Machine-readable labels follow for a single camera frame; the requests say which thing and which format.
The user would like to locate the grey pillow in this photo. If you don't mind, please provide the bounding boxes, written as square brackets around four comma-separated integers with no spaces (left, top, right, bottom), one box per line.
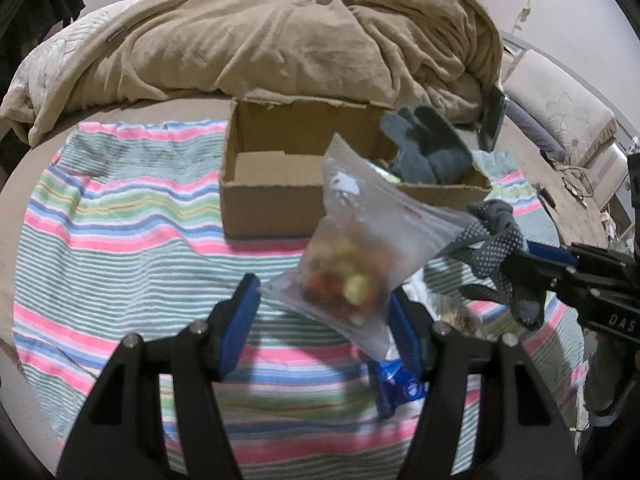
[505,92,567,162]

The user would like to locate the grey dotted glove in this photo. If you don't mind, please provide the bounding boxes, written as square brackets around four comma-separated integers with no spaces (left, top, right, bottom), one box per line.
[440,199,547,332]

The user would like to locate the striped towel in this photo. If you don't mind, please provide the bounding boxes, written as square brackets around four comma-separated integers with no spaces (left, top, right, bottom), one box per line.
[12,120,593,480]

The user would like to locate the cardboard box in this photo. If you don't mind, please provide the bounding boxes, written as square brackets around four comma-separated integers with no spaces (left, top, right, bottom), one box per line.
[218,97,493,241]

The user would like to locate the beige embroidered cushion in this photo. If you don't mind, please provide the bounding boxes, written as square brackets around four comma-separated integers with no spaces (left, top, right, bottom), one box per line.
[502,50,619,167]

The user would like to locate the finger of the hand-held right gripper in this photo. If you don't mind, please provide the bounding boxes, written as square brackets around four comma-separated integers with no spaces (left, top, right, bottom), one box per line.
[522,241,578,273]
[459,252,576,306]

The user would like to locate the blue snack packet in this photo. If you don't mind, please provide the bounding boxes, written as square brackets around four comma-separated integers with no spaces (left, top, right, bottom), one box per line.
[370,355,429,421]

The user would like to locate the grey knit glove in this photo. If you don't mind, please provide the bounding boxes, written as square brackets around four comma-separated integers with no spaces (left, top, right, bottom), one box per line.
[380,105,474,186]

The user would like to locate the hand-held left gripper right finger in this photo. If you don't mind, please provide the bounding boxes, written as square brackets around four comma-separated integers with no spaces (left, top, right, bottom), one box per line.
[389,291,583,480]

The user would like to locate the black cable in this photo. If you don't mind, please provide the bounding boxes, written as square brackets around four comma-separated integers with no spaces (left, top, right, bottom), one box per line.
[537,154,603,208]

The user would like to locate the beige fleece blanket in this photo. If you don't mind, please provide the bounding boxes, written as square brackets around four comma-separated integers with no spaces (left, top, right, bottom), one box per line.
[0,0,504,147]

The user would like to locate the clear crinkled packet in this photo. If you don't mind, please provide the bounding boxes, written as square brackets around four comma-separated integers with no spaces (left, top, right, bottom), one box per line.
[427,290,487,342]

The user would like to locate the black smartphone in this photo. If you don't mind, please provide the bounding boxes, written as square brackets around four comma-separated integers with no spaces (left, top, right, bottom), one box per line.
[479,85,509,153]

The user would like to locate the white patterned quilt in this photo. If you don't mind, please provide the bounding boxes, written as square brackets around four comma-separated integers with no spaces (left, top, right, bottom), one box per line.
[9,10,103,113]

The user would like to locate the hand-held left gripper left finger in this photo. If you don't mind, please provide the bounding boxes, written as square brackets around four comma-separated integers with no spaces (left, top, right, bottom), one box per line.
[57,274,262,480]

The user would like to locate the clear plastic snack bag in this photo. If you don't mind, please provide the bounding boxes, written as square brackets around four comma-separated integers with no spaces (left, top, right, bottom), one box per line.
[260,132,478,362]

